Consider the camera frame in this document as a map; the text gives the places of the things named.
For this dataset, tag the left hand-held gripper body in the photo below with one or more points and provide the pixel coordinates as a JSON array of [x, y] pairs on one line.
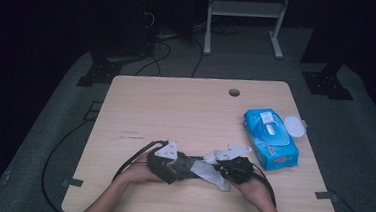
[[168, 149]]

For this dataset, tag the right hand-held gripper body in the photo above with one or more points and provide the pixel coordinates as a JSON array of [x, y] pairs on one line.
[[236, 169]]

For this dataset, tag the white wet wipe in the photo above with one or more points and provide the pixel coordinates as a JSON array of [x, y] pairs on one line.
[[209, 174]]

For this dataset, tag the blue wet wipes pack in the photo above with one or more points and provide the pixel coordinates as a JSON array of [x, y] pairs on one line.
[[270, 142]]

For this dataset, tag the person's right hand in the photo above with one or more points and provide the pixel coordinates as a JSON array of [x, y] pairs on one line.
[[255, 192]]

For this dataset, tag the person's left hand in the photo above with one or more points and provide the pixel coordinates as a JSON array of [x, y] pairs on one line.
[[136, 174]]

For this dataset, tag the round grey table grommet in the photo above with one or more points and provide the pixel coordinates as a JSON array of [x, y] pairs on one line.
[[234, 92]]

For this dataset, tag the grey tape strip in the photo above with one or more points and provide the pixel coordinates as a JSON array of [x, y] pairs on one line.
[[326, 195], [72, 182]]

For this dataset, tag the black stand base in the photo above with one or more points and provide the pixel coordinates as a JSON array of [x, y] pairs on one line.
[[328, 84], [99, 73]]

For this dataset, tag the white metal stand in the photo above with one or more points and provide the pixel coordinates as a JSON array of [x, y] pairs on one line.
[[246, 8]]

